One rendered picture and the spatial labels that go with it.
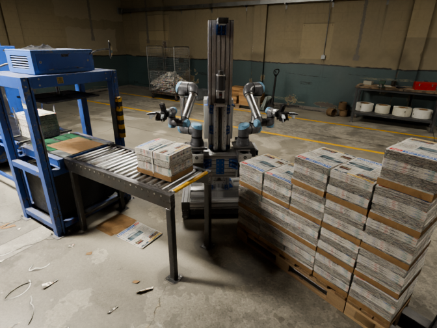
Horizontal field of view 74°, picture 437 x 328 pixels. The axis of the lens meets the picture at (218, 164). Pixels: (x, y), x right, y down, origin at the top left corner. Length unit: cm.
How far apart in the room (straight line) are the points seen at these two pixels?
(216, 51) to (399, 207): 211
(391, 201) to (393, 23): 710
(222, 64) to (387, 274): 227
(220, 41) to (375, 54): 617
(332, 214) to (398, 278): 52
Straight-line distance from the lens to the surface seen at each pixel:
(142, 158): 247
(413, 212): 195
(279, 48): 938
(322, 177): 213
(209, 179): 252
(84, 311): 258
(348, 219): 215
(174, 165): 230
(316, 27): 907
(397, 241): 206
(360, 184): 201
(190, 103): 286
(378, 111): 830
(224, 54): 309
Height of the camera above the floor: 183
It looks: 23 degrees down
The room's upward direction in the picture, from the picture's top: 1 degrees clockwise
